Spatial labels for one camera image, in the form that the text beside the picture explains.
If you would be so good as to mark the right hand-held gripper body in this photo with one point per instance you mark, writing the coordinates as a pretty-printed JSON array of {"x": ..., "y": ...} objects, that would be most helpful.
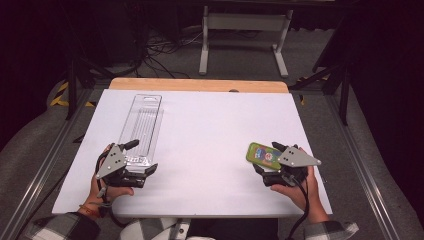
[{"x": 295, "y": 160}]

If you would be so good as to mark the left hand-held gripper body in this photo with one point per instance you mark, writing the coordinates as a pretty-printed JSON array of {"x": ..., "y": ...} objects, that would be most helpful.
[{"x": 111, "y": 163}]

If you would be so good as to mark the clear plastic blister package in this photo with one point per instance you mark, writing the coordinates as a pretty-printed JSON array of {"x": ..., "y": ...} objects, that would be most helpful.
[{"x": 142, "y": 123}]

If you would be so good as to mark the person's left hand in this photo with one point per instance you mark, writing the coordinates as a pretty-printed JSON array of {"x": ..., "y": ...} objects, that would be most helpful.
[{"x": 115, "y": 192}]

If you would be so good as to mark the person's right hand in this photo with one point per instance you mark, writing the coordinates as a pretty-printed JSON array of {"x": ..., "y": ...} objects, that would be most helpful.
[{"x": 303, "y": 196}]

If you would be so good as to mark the red wrist band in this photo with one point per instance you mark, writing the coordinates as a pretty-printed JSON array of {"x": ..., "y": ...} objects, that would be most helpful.
[{"x": 89, "y": 210}]

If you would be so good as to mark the yellow black floor tape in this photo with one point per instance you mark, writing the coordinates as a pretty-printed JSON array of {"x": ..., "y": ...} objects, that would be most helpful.
[
  {"x": 301, "y": 98},
  {"x": 63, "y": 96}
]

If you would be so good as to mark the white table cover sheet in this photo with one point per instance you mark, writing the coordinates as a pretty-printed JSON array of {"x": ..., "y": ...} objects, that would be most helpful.
[{"x": 206, "y": 140}]

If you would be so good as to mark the black metal stand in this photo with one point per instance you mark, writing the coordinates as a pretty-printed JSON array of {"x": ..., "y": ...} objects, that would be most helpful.
[
  {"x": 75, "y": 83},
  {"x": 336, "y": 83}
]

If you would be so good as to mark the wooden table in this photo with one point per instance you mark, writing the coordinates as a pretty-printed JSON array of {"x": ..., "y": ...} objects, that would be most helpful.
[{"x": 200, "y": 85}]

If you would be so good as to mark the dark curtain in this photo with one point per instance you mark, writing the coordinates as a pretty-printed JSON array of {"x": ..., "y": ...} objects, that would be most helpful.
[{"x": 393, "y": 83}]

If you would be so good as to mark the desk with white legs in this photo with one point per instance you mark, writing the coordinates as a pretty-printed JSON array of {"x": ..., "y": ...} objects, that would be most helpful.
[{"x": 245, "y": 21}]

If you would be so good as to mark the aluminium floor rail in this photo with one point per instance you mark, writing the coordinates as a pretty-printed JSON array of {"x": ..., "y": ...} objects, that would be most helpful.
[
  {"x": 370, "y": 166},
  {"x": 40, "y": 173}
]

